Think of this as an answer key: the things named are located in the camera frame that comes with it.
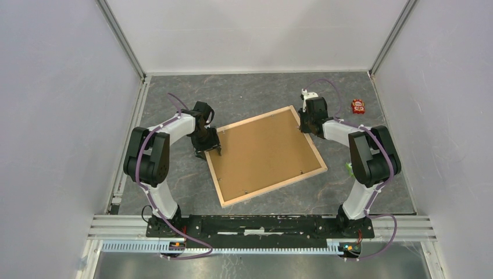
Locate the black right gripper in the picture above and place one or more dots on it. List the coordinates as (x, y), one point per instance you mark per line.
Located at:
(303, 129)

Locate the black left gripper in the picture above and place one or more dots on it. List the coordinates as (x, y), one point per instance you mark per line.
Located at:
(214, 143)

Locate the light wooden picture frame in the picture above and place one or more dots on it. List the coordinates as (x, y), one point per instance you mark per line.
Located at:
(265, 156)

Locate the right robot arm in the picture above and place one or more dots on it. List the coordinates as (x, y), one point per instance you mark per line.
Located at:
(373, 156)

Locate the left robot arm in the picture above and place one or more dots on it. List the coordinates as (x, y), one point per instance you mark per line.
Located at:
(147, 159)

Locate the red monster toy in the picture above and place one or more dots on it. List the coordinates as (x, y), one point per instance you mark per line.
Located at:
(358, 106)

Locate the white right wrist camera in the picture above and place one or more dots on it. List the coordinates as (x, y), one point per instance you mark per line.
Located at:
(305, 95)

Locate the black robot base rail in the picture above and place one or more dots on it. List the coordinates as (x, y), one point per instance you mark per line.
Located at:
(275, 234)

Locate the aluminium corner post left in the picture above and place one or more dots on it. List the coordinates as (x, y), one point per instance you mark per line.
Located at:
(120, 37)

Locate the aluminium corner post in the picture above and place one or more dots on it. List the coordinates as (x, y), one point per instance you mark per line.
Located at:
(393, 35)
(120, 37)

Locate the aluminium corner post right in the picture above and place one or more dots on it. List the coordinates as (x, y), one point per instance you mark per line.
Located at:
(393, 35)

